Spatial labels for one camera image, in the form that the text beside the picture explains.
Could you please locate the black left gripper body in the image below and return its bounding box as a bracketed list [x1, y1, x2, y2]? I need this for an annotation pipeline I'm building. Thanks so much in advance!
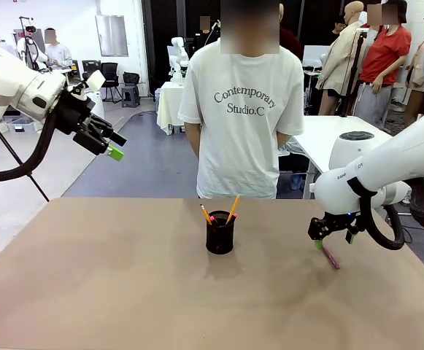
[53, 89, 96, 136]

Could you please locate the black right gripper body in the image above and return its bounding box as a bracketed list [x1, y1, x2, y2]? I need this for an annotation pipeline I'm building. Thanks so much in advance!
[307, 212, 363, 242]

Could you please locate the maroon pen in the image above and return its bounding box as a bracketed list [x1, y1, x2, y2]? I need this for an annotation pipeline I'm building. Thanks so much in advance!
[320, 245, 341, 271]

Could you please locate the orange pencil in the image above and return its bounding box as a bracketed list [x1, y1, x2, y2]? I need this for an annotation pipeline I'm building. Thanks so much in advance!
[199, 203, 214, 224]
[225, 195, 241, 225]

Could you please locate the person's right forearm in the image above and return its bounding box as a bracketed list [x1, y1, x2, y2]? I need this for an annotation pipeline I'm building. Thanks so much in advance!
[184, 122, 202, 159]

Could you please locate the black mesh pen holder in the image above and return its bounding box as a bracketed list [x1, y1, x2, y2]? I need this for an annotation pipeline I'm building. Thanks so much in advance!
[205, 209, 236, 255]

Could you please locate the black office chair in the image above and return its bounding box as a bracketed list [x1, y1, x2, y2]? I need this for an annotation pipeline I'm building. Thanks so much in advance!
[93, 62, 121, 104]

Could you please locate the clear storage bin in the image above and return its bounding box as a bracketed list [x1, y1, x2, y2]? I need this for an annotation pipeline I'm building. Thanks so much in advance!
[6, 116, 43, 134]

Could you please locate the black stool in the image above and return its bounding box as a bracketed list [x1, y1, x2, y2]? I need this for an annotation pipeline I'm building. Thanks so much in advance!
[121, 71, 142, 108]

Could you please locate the table with white cloth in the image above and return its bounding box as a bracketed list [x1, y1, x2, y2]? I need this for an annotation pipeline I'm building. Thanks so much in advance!
[155, 80, 188, 136]

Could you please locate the seated person in white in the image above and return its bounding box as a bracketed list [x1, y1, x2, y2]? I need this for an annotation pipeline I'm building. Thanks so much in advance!
[43, 27, 74, 69]

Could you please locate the background robot workstation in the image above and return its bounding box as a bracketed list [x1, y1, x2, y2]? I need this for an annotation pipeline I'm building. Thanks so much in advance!
[12, 15, 49, 72]

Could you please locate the white desk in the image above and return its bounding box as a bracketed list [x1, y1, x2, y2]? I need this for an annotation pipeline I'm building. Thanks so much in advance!
[286, 115, 395, 200]

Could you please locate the person in white t-shirt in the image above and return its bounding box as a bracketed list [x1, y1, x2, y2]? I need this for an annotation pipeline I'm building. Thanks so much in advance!
[177, 0, 305, 201]

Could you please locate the mannequin in beige coat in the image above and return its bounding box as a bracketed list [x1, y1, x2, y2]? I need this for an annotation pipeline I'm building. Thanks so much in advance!
[315, 0, 366, 116]

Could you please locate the person in red shirt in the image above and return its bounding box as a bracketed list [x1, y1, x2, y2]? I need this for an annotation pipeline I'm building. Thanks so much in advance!
[355, 0, 414, 128]

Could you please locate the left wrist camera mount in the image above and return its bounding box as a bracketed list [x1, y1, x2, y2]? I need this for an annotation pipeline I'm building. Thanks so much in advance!
[68, 70, 107, 100]

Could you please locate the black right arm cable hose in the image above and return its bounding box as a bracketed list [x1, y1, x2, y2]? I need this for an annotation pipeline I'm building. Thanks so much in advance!
[358, 176, 424, 252]

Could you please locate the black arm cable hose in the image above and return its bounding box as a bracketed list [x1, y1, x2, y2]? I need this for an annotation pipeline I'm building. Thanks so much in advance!
[0, 112, 58, 182]
[358, 176, 424, 252]

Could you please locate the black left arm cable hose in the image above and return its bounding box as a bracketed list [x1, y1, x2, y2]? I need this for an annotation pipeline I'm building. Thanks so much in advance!
[0, 112, 58, 182]

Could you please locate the grey wall panel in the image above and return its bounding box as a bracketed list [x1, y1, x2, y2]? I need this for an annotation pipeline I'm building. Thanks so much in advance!
[95, 14, 129, 58]

